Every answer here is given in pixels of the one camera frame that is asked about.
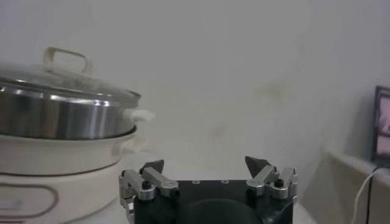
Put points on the dark laptop with pink screen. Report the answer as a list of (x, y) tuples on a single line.
[(382, 121)]

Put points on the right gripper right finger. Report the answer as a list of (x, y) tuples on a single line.
[(262, 177)]

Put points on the round glass pot lid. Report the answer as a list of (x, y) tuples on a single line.
[(45, 76)]

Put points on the cream electric cooker pot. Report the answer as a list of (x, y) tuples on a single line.
[(61, 158)]

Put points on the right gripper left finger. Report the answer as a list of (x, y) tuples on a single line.
[(161, 182)]

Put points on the perforated steel steamer basket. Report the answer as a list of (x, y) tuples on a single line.
[(61, 117)]

